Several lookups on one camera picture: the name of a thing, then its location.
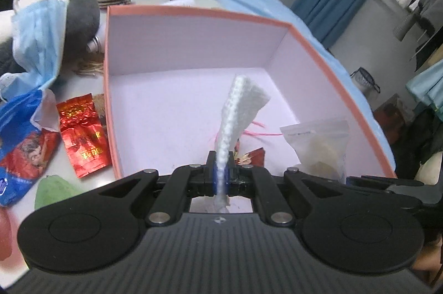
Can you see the grey plush toy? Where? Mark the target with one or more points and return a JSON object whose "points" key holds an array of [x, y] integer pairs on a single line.
{"points": [[81, 13]]}

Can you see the white trash bin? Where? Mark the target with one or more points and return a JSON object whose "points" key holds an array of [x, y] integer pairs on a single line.
{"points": [[363, 81]]}

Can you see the dark grey hanging clothes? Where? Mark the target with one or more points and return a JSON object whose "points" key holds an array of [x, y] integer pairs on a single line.
{"points": [[432, 20]]}

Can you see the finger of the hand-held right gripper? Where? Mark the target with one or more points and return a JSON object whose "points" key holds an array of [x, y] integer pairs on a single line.
{"points": [[380, 181]]}

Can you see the light teal cloth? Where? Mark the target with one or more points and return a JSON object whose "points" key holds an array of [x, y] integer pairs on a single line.
{"points": [[427, 86]]}

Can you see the small silver object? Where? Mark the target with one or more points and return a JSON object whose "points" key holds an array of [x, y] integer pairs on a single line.
{"points": [[93, 44]]}

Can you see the clear zip bag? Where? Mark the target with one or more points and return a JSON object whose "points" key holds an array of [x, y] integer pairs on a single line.
{"points": [[318, 148]]}

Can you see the blue face mask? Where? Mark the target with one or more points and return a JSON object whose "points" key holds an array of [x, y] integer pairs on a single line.
{"points": [[34, 34]]}

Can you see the pink tassel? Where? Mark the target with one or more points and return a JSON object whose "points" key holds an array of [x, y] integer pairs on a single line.
{"points": [[258, 132]]}

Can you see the white knitted cloth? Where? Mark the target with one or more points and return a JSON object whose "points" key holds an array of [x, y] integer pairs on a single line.
{"points": [[238, 107]]}

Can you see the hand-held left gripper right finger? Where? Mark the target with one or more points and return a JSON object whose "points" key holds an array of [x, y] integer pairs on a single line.
{"points": [[227, 180]]}

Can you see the pink cardboard box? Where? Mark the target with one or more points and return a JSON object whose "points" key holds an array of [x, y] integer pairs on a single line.
{"points": [[173, 96]]}

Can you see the blue plastic bag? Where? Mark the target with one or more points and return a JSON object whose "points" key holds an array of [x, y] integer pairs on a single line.
{"points": [[20, 148]]}

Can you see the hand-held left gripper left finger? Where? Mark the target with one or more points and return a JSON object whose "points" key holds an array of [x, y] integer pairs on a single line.
{"points": [[215, 180]]}

